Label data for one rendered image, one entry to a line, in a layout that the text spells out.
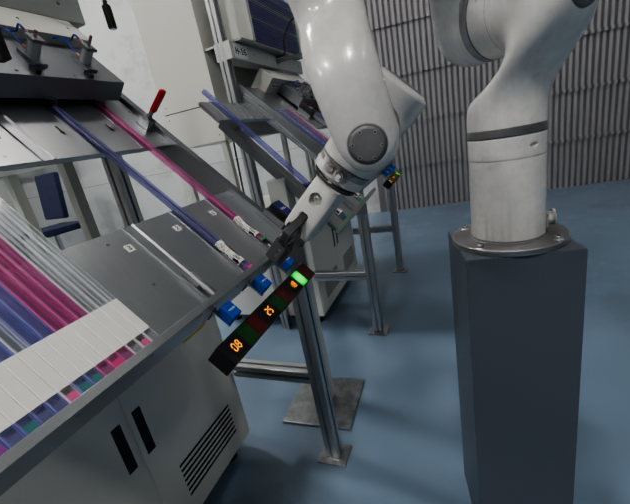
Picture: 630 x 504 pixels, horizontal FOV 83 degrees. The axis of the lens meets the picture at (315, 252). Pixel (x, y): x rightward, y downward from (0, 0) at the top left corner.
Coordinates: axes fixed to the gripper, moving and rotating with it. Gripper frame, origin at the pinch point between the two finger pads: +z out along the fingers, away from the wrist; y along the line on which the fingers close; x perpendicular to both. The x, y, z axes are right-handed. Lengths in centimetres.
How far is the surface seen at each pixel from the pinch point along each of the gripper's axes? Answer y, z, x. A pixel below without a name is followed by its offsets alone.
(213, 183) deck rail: 19.1, 11.3, 26.6
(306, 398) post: 44, 74, -33
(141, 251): -13.1, 10.2, 17.1
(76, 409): -36.1, 8.0, 2.6
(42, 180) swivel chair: 213, 270, 301
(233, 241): 4.8, 10.2, 10.4
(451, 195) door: 350, 35, -62
